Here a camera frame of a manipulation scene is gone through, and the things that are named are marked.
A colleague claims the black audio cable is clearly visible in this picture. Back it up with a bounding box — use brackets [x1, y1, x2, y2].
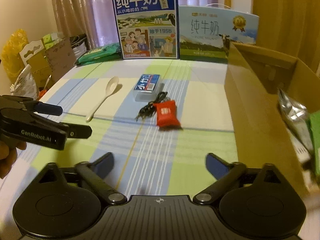
[135, 91, 169, 123]

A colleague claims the red candy packet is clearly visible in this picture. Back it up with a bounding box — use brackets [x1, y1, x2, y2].
[154, 100, 180, 128]

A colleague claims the person's left hand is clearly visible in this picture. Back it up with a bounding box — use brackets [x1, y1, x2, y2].
[0, 141, 27, 179]

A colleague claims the white plastic bag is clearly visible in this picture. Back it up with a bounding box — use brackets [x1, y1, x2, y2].
[10, 64, 39, 100]

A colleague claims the brown cardboard box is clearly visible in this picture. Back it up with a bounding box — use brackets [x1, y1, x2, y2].
[225, 42, 319, 197]

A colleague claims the brown cardboard boxes pile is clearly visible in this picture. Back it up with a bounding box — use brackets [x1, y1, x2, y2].
[20, 38, 76, 88]

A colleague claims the yellow plastic bag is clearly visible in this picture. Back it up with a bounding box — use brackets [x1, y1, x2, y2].
[1, 29, 29, 83]

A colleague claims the white plastic spoon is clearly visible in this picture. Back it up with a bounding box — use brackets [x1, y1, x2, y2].
[85, 76, 119, 122]

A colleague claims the checked tablecloth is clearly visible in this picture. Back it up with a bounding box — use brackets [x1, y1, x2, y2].
[1, 59, 238, 239]

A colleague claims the clear box blue label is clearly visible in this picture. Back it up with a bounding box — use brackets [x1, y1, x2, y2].
[133, 74, 163, 102]

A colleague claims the green wet wipes pack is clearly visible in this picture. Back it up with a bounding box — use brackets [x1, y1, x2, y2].
[74, 42, 121, 66]

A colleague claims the silver foil bag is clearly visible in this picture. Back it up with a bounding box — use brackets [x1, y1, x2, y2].
[278, 89, 314, 154]

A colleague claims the green small box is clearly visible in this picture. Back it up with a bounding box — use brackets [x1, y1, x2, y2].
[310, 111, 320, 180]

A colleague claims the purple curtain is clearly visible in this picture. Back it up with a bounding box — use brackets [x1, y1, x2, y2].
[52, 0, 218, 48]

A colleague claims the blue illustrated milk carton box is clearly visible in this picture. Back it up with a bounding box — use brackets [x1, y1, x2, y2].
[112, 0, 180, 60]

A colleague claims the light blue milk gift box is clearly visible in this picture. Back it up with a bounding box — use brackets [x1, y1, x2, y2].
[178, 5, 259, 63]

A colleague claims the brown wooden door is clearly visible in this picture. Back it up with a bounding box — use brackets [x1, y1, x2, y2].
[252, 0, 319, 71]

